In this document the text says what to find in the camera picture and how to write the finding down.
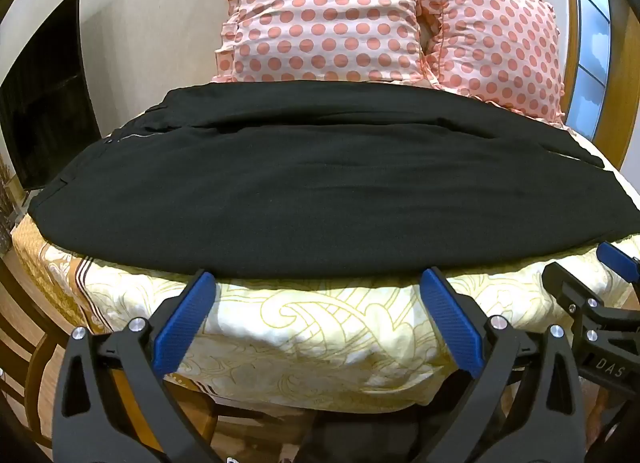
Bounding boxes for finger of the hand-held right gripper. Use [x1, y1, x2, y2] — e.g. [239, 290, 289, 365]
[596, 241, 640, 290]
[542, 262, 603, 326]

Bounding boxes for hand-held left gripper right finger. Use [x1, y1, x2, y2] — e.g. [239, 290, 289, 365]
[419, 267, 587, 463]

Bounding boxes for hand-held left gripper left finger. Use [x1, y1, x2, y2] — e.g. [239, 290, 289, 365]
[51, 269, 226, 463]

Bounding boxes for black pants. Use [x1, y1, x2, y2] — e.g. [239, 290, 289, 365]
[27, 80, 640, 280]

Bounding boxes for yellow patterned bed sheet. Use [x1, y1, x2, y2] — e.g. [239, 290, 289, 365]
[10, 105, 640, 415]

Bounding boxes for wood-framed window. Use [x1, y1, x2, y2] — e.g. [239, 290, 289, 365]
[495, 0, 640, 171]

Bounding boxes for pink polka-dot ruffled pillow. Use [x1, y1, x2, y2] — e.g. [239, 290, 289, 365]
[210, 0, 442, 87]
[419, 0, 569, 128]

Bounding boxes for black television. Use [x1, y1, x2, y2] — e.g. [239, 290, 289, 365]
[0, 0, 103, 192]

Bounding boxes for wooden bed frame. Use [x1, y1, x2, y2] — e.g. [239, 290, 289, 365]
[0, 253, 221, 449]

